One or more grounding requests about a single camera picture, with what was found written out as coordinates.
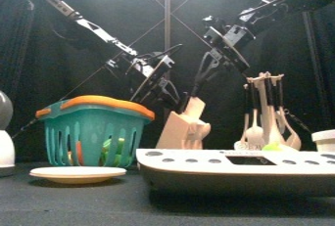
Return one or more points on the teal basket orange rim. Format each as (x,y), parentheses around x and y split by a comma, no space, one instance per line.
(94,119)

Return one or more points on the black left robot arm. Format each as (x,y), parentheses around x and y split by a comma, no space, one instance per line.
(87,29)

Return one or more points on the white utensil stand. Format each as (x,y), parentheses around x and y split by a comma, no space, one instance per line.
(264,106)

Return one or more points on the orange toy carrot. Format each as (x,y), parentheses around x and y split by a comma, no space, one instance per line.
(79,153)

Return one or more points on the grey and white rounded appliance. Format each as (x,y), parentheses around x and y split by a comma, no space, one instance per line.
(6,145)

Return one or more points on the cream round plate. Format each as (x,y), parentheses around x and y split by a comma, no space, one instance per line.
(78,173)

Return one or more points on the vertical metal frame pole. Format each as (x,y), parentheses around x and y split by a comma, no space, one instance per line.
(168,11)

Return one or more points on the white cup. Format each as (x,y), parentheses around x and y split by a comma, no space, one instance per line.
(325,140)

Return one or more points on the green leaf toy vegetable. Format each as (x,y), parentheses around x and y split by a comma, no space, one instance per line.
(271,147)

